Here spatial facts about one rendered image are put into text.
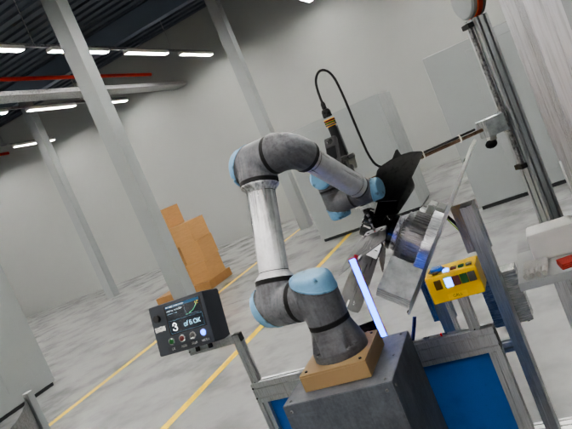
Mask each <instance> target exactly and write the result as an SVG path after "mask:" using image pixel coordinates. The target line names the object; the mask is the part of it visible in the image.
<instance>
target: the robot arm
mask: <svg viewBox="0 0 572 429"><path fill-rule="evenodd" d="M324 144H325V149H326V153H324V152H322V151H320V148H319V146H318V145H317V144H316V143H315V142H313V141H311V140H309V139H307V138H306V137H303V136H301V135H297V134H292V133H287V132H275V133H270V134H268V135H266V136H264V137H262V138H260V139H258V140H255V141H253V142H251V143H249V144H246V145H244V146H241V147H240V148H239V149H237V150H236V151H235V152H234V153H233V154H232V155H231V157H230V160H229V173H230V176H231V178H232V179H233V182H234V183H235V184H236V185H237V186H240V190H241V191H242V192H244V193H245V194H246V195H247V200H248V206H249V216H250V221H251V226H252V232H253V238H254V243H255V253H256V259H257V265H258V270H259V276H258V277H257V279H256V280H255V288H256V290H255V291H254V292H253V293H252V294H251V297H250V298H249V307H250V311H251V312H252V315H253V317H254V318H255V320H256V321H257V322H259V324H260V325H262V326H264V327H267V328H275V327H276V328H280V327H283V326H285V325H290V324H294V323H302V322H306V324H307V326H308V328H309V330H310V332H311V335H312V352H313V356H314V358H315V361H316V363H317V364H319V365H330V364H335V363H340V362H342V361H345V360H347V359H348V358H351V357H353V356H355V355H357V354H358V353H360V352H361V351H362V350H363V349H364V348H365V347H366V346H367V344H368V339H367V337H366V334H365V333H364V332H363V331H362V329H361V328H360V327H359V326H358V325H357V324H356V322H355V321H354V320H353V319H352V317H351V316H350V313H349V311H348V310H347V307H346V303H345V302H344V300H343V297H342V295H341V293H340V290H339V288H338V283H337V282H336V280H335V278H334V276H333V274H332V272H331V271H330V270H329V269H327V268H324V267H315V268H311V269H307V270H305V271H302V272H298V273H296V274H294V273H293V272H291V271H290V270H289V266H288V261H287V255H286V250H285V245H284V240H283V231H282V226H281V220H280V215H279V210H278V205H277V195H276V189H277V187H278V186H279V179H278V175H279V174H281V173H282V172H284V171H287V170H297V171H299V172H301V173H306V172H307V173H309V174H310V182H311V184H312V186H313V187H314V188H316V189H318V191H319V193H320V195H321V197H322V200H323V203H324V205H325V207H326V210H327V212H328V214H329V217H330V219H331V220H341V219H343V218H345V217H347V216H348V215H350V214H351V209H354V208H356V207H359V206H361V205H365V204H367V203H372V202H375V201H377V200H379V199H382V198H383V197H384V196H385V194H386V190H385V186H384V183H383V181H382V180H381V179H380V178H378V177H374V178H370V179H366V178H364V177H363V176H361V175H360V174H358V173H357V172H355V171H354V169H353V167H352V165H353V166H354V167H355V168H357V167H358V166H357V162H356V159H355V156H356V155H355V153H353V152H352V153H350V154H348V155H345V156H342V157H341V156H340V148H339V143H338V139H337V137H336V136H331V137H329V138H327V139H325V140H324ZM350 164H352V165H350Z"/></svg>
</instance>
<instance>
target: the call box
mask: <svg viewBox="0 0 572 429"><path fill-rule="evenodd" d="M468 261H471V262H472V264H471V265H468V266H466V262H468ZM462 263H464V266H463V267H460V268H458V265H459V264H462ZM451 266H456V269H454V270H450V267H451ZM442 267H443V269H445V268H449V270H448V271H447V272H443V269H442V270H441V271H439V272H438V275H434V276H433V275H432V273H431V272H430V269H429V270H428V272H427V274H426V278H425V281H426V285H427V287H428V289H429V292H430V294H431V297H432V299H433V302H434V304H435V305H437V304H440V303H444V302H447V301H451V300H456V299H459V298H463V297H466V296H469V295H475V294H480V293H482V292H484V291H485V289H486V282H487V279H486V277H485V275H484V272H483V268H482V267H481V264H480V262H479V259H478V257H477V256H476V255H474V256H472V257H468V258H465V259H462V260H458V261H454V262H451V263H448V264H445V265H442ZM473 270H474V271H475V274H476V276H477V280H474V281H471V282H470V280H469V282H468V283H461V284H459V285H454V286H453V287H449V288H447V287H446V284H445V282H444V280H443V279H444V278H447V277H452V276H455V275H459V274H461V273H464V272H469V271H473ZM437 280H440V281H441V283H442V285H443V289H440V290H438V291H436V288H435V286H434V283H433V282H434V281H437Z"/></svg>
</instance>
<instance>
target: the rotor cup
mask: <svg viewBox="0 0 572 429"><path fill-rule="evenodd" d="M369 215H370V218H371V220H372V223H373V226H374V228H378V227H381V226H386V228H387V227H388V229H387V230H386V239H385V243H384V248H386V249H389V248H390V247H391V245H390V243H391V240H392V235H393V233H394V230H395V228H396V226H397V223H398V221H399V220H401V215H400V214H396V215H395V216H394V218H393V219H390V218H389V217H388V215H376V216H374V212H373V211H370V212H369ZM363 225H365V226H369V227H371V228H370V229H369V228H367V227H364V226H363ZM370 230H373V229H372V226H371V224H370V221H369V218H368V217H367V216H366V215H365V216H364V217H363V221H362V224H361V226H360V230H359V234H360V235H361V236H363V237H364V235H365V233H366V232H367V231H370Z"/></svg>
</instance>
